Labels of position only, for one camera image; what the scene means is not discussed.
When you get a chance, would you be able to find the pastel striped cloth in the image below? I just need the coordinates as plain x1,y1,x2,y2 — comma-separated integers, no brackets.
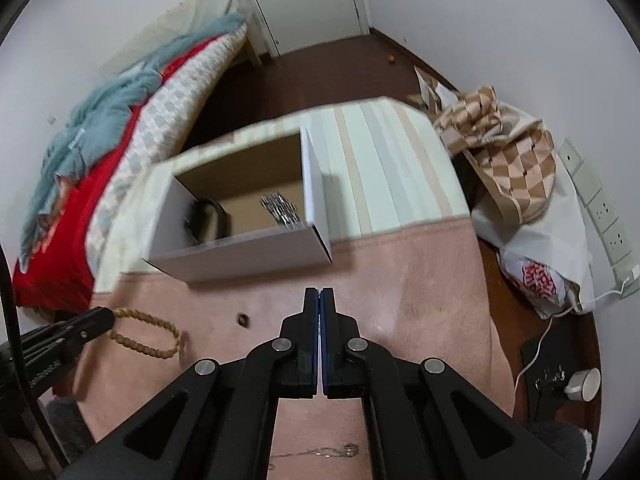
92,95,472,294

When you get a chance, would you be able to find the black flat pouch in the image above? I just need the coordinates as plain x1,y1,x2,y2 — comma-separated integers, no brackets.
519,332,569,424

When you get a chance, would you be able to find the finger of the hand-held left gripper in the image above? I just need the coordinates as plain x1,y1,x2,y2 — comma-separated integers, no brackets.
19,307,117,362

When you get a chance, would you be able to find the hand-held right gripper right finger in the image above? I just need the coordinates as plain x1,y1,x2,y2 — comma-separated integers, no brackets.
323,288,581,480

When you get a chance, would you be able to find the red blanket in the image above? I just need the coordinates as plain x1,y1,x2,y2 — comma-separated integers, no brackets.
12,41,212,312

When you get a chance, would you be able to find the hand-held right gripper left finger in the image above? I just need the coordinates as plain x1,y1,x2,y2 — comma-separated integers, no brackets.
62,287,320,480

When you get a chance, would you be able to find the white cable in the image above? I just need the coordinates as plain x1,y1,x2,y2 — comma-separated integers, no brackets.
512,265,640,397

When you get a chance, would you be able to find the pink blanket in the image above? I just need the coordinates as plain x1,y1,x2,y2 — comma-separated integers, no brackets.
64,214,517,480

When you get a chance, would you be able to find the white power strip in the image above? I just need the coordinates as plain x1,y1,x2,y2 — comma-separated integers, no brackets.
557,137,640,301

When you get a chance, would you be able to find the wooden bead bracelet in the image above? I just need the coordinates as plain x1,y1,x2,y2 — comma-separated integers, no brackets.
107,308,182,360

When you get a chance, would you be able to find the black bracelet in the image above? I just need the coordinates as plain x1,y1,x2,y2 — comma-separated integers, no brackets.
183,198,232,249

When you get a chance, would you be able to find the white plastic bag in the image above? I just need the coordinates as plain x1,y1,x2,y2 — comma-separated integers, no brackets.
470,104,596,316

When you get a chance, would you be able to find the silver chain bracelet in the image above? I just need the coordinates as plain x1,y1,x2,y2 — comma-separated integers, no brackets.
259,190,306,231

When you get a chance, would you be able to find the white cup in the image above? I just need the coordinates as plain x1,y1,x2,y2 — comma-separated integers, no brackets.
563,367,602,402

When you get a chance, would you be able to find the red printed plastic bag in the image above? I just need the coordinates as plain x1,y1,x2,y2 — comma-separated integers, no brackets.
499,249,581,319

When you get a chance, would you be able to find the white cardboard box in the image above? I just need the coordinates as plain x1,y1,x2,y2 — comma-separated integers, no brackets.
141,127,334,285

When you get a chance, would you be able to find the teal blanket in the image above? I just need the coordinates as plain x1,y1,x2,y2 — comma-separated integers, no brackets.
19,12,249,262

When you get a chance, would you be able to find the white checkered quilt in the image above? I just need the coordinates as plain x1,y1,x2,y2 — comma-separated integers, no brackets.
84,34,249,262

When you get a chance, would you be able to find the brown checkered cloth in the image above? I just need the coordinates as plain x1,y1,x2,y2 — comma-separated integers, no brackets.
432,85,557,224

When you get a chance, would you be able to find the white door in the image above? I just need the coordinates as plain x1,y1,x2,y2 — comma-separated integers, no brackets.
229,0,371,57

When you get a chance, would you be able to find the grey fuzzy cloth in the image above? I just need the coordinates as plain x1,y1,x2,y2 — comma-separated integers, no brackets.
520,419,594,480
44,396,99,462

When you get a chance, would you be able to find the thin silver necklace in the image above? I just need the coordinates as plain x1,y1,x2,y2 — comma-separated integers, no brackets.
267,440,360,470

